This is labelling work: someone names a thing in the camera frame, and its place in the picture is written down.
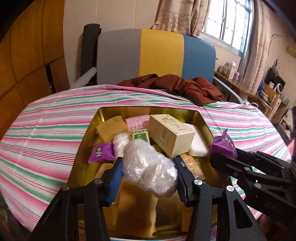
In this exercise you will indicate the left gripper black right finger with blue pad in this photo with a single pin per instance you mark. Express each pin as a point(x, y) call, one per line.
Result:
point(234, 219)

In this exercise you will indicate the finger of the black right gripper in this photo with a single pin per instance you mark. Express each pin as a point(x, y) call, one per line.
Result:
point(253, 166)

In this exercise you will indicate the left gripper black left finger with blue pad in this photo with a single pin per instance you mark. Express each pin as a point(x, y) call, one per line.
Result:
point(60, 219)

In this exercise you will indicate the beige cardboard box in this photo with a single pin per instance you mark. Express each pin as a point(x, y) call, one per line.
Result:
point(171, 135)

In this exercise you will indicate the clear plastic bag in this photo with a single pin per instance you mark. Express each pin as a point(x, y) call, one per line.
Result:
point(119, 142)

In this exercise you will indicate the purple snack packet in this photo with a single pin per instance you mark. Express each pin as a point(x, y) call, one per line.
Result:
point(224, 145)

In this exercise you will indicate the cracker packet green wrapper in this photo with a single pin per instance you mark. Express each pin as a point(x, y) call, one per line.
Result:
point(193, 165)

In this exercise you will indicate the white foam block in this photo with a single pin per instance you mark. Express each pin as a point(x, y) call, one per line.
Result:
point(199, 147)

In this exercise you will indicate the cluttered wooden shelf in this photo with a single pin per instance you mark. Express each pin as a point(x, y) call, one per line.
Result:
point(271, 89)

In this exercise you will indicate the gold metal tin box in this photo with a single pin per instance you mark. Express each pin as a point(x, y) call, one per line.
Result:
point(137, 214)

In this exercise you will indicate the purple packet in tin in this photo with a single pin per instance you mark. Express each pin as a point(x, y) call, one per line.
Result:
point(102, 152)

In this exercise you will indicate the striped pink green bedsheet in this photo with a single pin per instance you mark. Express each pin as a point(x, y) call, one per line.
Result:
point(39, 149)

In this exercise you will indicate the dark red jacket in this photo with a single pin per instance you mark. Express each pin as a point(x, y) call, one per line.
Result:
point(198, 90)

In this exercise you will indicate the pink cup on table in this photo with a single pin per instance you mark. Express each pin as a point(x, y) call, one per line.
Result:
point(236, 75)

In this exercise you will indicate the beige curtain right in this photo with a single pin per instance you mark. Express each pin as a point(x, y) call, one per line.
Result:
point(252, 64)

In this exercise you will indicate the wooden bedside table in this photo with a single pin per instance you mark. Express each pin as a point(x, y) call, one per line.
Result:
point(241, 91)

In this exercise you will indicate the white carton on table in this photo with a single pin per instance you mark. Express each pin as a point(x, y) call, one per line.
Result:
point(230, 69)

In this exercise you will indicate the green white small box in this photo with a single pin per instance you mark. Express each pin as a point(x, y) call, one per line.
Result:
point(141, 134)

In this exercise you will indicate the pink hair roller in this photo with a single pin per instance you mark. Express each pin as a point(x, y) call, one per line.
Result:
point(137, 122)

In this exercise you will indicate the floral beige curtain left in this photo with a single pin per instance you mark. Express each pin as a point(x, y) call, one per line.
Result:
point(187, 17)

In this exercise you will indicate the grey yellow blue headboard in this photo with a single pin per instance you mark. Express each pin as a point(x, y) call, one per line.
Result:
point(130, 53)

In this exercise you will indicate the black rolled mat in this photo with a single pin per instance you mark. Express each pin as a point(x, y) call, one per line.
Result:
point(88, 59)

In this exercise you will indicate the wall air conditioner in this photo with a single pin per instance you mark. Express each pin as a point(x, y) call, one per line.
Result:
point(291, 51)

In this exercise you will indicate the window with metal frame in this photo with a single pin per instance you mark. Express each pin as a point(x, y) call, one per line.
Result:
point(228, 23)

